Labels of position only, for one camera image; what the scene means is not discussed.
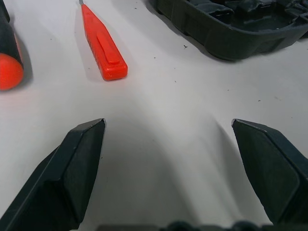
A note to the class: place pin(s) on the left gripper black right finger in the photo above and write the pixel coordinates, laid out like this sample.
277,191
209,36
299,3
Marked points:
272,168

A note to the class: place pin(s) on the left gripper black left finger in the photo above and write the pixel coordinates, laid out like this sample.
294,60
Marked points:
60,178

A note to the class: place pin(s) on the dark plastic tool case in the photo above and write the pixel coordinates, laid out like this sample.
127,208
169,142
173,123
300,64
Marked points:
204,29

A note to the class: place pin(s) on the orange tester screwdriver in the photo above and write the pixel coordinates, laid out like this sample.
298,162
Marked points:
103,48

